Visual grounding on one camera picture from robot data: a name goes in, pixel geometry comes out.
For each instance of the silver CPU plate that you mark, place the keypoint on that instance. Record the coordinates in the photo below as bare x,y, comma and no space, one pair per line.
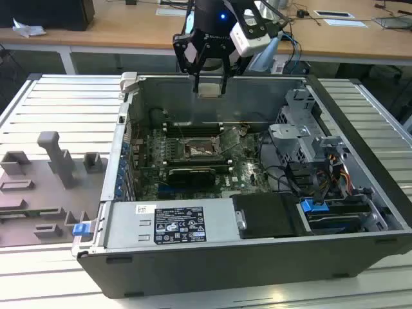
210,89

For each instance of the wooden desk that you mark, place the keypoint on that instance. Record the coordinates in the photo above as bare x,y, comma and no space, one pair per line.
128,29

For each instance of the black RAM slot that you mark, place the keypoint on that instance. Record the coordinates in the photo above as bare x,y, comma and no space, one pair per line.
175,132
175,127
199,166
199,160

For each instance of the grey metal drive cage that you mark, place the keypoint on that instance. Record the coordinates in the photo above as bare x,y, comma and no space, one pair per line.
289,135

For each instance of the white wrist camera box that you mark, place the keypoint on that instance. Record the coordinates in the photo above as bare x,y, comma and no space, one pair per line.
249,42

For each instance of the crumpled white paper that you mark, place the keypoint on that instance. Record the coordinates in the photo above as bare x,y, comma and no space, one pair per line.
29,29

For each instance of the black cylinder on board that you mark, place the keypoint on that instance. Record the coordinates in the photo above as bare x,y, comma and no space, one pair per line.
157,116

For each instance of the grey parts rack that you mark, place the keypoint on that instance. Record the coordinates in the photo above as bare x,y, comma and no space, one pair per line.
42,193

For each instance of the clear plastic tray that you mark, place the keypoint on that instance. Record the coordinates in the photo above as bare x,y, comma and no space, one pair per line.
394,23

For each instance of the grey power supply unit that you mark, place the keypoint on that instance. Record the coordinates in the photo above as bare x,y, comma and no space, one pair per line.
128,225

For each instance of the black desktop box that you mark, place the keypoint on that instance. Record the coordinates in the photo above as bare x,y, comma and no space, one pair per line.
48,14

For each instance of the dark hard disk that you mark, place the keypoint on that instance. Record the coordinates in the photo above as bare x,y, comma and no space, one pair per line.
334,222

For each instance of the blue disk carrier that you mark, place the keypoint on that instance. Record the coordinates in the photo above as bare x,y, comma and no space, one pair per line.
310,206

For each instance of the CPU socket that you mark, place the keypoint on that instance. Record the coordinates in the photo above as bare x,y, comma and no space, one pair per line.
201,151

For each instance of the green motherboard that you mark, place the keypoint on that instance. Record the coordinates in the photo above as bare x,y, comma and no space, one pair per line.
244,174

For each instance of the black open PC case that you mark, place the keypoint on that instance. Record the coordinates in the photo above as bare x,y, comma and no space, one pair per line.
225,270

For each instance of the black plastic shroud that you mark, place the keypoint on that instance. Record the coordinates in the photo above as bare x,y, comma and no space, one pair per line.
264,215

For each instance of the blue case latch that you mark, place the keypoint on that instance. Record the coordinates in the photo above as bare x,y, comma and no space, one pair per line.
80,230

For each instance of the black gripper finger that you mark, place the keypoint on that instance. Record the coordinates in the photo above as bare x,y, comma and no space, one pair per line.
197,83
224,83

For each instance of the white paper sheet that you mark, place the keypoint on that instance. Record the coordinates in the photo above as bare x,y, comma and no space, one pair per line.
346,23

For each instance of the grey case release latch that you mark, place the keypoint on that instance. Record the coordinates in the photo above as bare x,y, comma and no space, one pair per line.
128,82

